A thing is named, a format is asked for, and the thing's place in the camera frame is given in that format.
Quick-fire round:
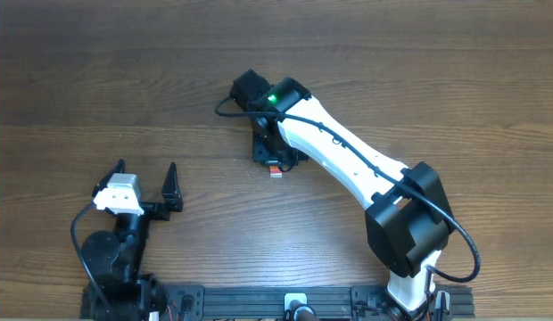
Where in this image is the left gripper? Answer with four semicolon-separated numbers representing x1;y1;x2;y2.
92;159;185;222

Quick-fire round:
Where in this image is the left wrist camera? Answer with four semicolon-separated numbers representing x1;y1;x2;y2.
92;173;145;217

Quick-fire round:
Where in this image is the mounting rail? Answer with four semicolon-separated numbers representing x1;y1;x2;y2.
79;284;476;321

